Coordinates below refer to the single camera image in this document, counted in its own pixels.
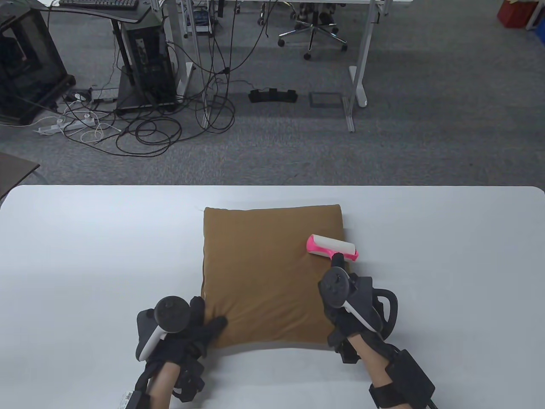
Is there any person's right hand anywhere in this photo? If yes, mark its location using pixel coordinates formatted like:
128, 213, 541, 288
319, 253, 394, 365

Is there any person's left hand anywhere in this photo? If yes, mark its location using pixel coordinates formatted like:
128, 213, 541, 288
145, 296, 228, 375

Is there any pink lint roller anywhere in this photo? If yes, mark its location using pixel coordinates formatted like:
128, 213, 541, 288
307, 233, 359, 267

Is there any brown pillow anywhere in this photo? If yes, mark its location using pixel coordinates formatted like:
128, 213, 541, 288
200, 204, 354, 351

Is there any person's right forearm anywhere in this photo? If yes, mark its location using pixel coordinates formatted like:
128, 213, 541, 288
360, 337, 437, 409

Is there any person's left forearm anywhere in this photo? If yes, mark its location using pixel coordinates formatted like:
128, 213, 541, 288
147, 362, 181, 409

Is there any black white tracking controller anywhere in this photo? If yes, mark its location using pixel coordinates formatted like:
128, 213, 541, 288
319, 266, 400, 339
135, 295, 192, 363

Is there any black wrist sensor box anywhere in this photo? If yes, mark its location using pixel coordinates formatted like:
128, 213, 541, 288
368, 349, 436, 409
117, 390, 149, 409

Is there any grey floor hatch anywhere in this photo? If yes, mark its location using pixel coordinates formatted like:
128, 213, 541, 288
309, 92, 344, 108

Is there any brown side table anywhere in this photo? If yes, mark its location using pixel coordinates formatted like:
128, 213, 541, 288
0, 151, 40, 201

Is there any white power strip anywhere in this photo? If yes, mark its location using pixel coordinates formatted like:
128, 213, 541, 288
34, 119, 86, 136

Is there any grey power strip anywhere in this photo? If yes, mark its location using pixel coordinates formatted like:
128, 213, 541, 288
64, 87, 119, 103

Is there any black computer tower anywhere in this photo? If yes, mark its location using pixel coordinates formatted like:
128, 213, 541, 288
120, 19, 178, 111

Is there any silver office chair base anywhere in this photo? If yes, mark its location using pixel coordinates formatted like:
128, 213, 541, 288
278, 2, 348, 60

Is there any black glass computer case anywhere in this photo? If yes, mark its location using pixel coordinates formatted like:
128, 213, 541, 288
0, 5, 76, 125

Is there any dark curved standing desk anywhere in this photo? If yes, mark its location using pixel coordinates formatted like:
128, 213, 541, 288
34, 0, 179, 116

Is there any black keyboard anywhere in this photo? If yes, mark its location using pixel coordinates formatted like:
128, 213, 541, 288
58, 0, 140, 11

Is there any red box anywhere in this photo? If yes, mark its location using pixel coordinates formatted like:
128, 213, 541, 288
497, 0, 538, 29

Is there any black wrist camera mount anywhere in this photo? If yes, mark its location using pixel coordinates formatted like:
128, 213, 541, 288
172, 362, 206, 403
328, 337, 362, 364

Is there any white cable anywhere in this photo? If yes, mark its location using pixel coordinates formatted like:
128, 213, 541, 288
81, 113, 122, 144

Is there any white desk frame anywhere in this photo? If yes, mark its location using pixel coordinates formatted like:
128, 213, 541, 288
343, 0, 381, 132
160, 0, 211, 128

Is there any tangle of black cables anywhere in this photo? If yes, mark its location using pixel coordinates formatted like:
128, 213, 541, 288
47, 0, 281, 158

